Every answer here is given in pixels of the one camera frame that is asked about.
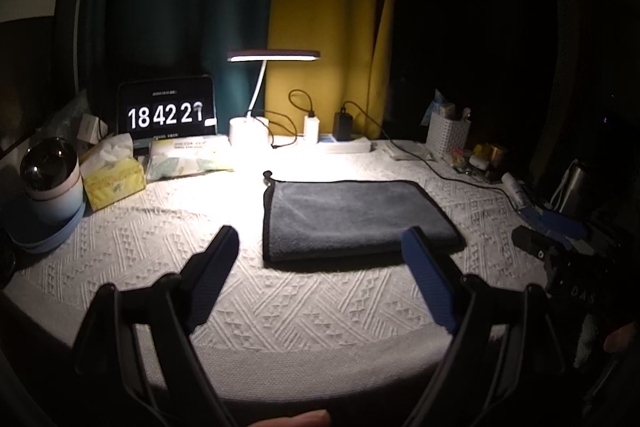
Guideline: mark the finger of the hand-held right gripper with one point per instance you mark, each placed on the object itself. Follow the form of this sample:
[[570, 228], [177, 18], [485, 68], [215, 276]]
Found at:
[[555, 223], [531, 243]]

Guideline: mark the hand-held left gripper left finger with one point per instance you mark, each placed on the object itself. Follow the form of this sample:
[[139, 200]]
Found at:
[[209, 289]]

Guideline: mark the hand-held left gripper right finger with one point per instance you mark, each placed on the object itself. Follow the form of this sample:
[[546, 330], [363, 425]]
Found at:
[[431, 279]]

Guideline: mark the grey towel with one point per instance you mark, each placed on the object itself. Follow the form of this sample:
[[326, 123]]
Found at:
[[345, 217]]

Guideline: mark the person's right hand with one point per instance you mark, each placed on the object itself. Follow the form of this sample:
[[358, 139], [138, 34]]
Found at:
[[622, 338]]

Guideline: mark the metal flask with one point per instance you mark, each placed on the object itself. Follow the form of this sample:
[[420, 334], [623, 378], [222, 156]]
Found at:
[[575, 189]]

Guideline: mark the white tube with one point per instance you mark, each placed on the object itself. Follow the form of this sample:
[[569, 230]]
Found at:
[[516, 190]]

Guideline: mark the white knitted tablecloth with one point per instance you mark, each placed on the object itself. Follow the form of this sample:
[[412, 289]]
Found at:
[[320, 307]]

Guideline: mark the clear plastic packet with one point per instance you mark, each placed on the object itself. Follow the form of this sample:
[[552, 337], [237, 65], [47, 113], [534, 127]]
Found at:
[[407, 150]]

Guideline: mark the leaf-print wet wipes pack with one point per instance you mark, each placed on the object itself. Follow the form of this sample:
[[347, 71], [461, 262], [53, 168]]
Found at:
[[187, 159]]

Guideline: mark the white slatted basket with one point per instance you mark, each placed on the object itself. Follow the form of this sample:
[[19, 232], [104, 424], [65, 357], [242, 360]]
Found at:
[[446, 137]]

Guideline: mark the yellow tissue box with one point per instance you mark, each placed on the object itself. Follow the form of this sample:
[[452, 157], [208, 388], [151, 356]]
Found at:
[[112, 179]]

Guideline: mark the white power strip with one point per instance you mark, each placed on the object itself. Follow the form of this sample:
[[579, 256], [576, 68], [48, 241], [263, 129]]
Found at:
[[345, 146]]

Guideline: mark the white desk lamp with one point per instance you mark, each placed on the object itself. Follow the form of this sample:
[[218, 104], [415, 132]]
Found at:
[[248, 133]]

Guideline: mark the blue packet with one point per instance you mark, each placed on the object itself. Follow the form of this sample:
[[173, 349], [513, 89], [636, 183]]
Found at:
[[436, 107]]

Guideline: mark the blue round tray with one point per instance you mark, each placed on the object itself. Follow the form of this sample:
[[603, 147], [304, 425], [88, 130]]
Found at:
[[47, 238]]

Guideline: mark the black power adapter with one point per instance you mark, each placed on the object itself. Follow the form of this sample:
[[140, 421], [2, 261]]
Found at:
[[343, 125]]

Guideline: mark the tablet with clock display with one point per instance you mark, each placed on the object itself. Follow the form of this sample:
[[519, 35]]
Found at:
[[167, 114]]

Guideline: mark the white and blue domed humidifier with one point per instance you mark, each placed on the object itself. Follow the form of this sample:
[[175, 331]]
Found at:
[[50, 182]]

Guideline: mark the white charger plug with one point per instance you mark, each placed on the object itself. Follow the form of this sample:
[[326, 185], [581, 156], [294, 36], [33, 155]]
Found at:
[[311, 127]]

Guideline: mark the small white box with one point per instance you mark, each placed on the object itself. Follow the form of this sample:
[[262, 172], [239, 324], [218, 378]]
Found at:
[[91, 128]]

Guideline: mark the clear plastic bag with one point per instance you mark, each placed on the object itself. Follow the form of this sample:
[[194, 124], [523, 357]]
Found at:
[[65, 117]]

